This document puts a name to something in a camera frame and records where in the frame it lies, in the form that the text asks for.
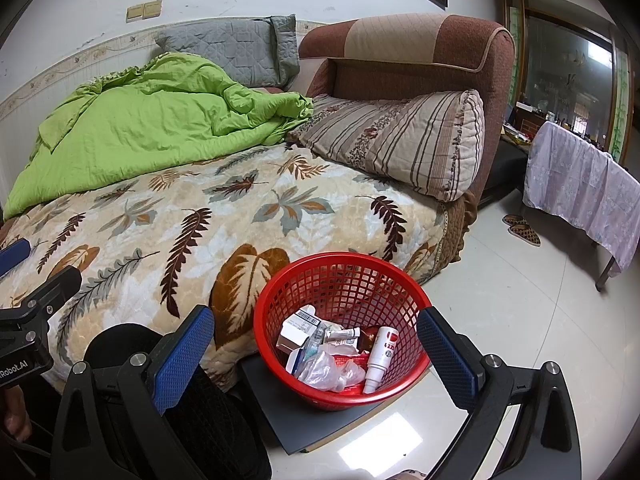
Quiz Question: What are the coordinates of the green quilt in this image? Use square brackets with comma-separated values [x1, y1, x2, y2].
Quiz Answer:
[2, 51, 315, 221]

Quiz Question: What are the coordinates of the white plastic bottle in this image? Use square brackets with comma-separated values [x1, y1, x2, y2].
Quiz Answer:
[362, 326, 401, 394]

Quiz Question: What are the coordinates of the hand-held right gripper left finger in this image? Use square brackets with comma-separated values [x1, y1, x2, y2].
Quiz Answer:
[50, 305, 216, 480]

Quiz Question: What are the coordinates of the striped beige pillow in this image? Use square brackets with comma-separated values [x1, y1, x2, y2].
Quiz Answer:
[285, 89, 486, 203]

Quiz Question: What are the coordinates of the crumpled clear plastic bag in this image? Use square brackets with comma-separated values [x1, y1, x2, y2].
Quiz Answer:
[294, 342, 368, 392]

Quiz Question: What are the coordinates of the dark red snack packet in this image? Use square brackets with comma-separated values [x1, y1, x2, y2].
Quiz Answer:
[357, 327, 381, 353]

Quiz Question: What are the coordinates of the grey flat box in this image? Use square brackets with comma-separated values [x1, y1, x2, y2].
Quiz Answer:
[240, 350, 433, 456]

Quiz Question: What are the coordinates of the lilac tablecloth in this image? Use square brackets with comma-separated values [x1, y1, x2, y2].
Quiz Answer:
[522, 120, 640, 276]

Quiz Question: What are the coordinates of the white medicine box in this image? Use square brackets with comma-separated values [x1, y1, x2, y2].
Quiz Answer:
[276, 305, 326, 361]

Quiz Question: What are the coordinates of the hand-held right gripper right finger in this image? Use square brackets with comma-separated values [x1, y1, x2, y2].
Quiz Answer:
[416, 306, 583, 480]

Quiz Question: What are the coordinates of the red plastic mesh basket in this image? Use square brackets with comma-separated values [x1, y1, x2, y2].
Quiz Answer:
[253, 252, 435, 412]

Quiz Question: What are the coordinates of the person's left hand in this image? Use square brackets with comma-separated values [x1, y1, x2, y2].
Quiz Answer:
[0, 385, 33, 443]

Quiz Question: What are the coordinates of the white ointment tube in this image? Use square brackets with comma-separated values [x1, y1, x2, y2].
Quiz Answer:
[325, 326, 362, 343]

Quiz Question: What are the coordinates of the dark wooden table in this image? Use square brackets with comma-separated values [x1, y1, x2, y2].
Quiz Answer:
[595, 252, 618, 292]

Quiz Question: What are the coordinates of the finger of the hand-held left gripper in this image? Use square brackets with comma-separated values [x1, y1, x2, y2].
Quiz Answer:
[0, 239, 32, 277]
[22, 265, 83, 313]

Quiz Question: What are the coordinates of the wooden framed glass partition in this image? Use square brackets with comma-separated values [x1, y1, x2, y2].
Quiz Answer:
[500, 0, 640, 166]

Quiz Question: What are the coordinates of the leaf printed blanket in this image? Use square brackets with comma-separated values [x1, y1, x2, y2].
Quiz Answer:
[0, 142, 473, 393]

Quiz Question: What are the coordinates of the brown sofa bed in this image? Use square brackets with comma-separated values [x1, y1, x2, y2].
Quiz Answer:
[297, 12, 517, 281]

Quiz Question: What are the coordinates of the black low cabinet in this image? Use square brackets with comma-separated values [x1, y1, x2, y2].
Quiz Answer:
[477, 140, 530, 211]

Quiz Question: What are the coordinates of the grey quilted pillow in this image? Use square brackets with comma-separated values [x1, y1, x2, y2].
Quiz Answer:
[155, 14, 301, 88]

